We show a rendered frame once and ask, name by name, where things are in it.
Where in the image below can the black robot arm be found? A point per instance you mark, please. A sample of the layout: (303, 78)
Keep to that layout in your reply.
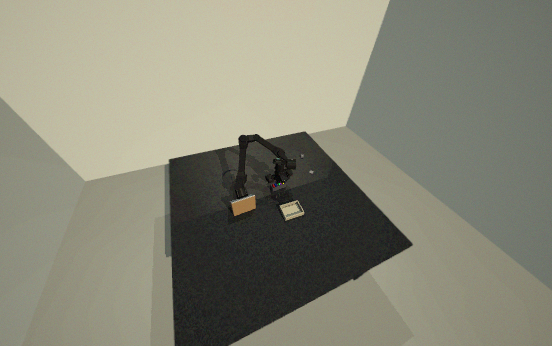
(241, 178)

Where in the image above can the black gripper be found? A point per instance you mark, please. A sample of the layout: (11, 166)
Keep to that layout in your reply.
(270, 178)

